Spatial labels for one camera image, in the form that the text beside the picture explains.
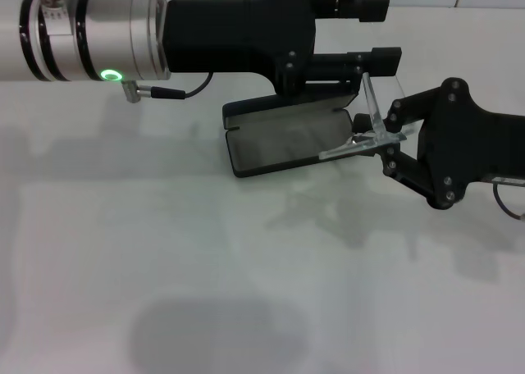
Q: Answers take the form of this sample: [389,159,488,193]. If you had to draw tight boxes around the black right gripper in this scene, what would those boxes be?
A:
[305,46,525,212]

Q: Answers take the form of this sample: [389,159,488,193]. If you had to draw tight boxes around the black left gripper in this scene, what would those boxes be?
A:
[165,0,317,97]

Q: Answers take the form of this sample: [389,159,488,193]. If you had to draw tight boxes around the clear transparent glasses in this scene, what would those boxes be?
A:
[318,72,419,161]

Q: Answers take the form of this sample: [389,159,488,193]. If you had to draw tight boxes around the black glasses case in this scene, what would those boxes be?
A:
[222,91,358,179]

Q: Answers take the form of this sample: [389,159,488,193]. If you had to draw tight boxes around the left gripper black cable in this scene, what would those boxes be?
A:
[121,71,214,102]

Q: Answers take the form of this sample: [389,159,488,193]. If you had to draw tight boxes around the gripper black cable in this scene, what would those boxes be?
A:
[121,71,214,102]
[490,176,525,221]

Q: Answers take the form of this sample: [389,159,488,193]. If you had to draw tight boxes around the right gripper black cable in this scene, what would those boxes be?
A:
[490,176,525,221]

